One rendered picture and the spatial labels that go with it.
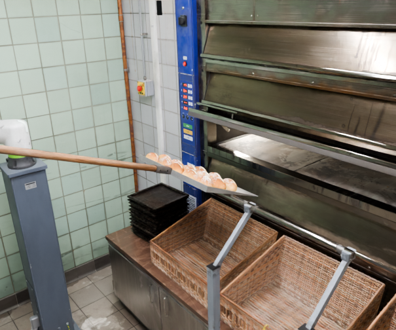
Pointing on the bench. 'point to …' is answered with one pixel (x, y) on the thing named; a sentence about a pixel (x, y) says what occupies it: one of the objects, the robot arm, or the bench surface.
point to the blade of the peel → (198, 181)
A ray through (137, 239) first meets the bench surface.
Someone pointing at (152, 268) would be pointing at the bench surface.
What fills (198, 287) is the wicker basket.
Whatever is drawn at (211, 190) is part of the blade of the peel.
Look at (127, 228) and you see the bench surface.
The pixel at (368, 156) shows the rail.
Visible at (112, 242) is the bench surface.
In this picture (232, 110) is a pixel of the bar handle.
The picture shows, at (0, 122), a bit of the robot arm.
